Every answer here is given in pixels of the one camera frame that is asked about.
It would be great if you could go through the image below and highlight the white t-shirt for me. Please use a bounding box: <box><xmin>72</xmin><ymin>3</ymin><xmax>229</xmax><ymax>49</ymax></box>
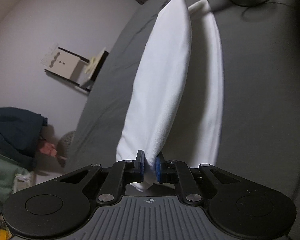
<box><xmin>116</xmin><ymin>0</ymin><xmax>223</xmax><ymax>191</ymax></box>

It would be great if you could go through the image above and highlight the white chair with black frame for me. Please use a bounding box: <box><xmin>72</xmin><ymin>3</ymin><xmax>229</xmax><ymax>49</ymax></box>
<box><xmin>41</xmin><ymin>45</ymin><xmax>109</xmax><ymax>93</ymax></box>

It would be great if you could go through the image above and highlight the pink hanging item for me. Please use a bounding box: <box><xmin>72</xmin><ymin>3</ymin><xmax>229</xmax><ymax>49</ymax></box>
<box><xmin>37</xmin><ymin>140</ymin><xmax>67</xmax><ymax>160</ymax></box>

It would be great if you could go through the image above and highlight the grey bed sheet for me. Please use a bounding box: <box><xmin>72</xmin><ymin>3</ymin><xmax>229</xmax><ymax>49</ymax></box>
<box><xmin>65</xmin><ymin>0</ymin><xmax>300</xmax><ymax>201</ymax></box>

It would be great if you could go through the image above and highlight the green cloth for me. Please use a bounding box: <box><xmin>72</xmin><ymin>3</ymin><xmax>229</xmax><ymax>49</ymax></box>
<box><xmin>0</xmin><ymin>155</ymin><xmax>29</xmax><ymax>213</ymax></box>

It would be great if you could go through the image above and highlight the woven grey basket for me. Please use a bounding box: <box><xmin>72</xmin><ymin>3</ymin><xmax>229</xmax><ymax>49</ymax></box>
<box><xmin>57</xmin><ymin>131</ymin><xmax>75</xmax><ymax>157</ymax></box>

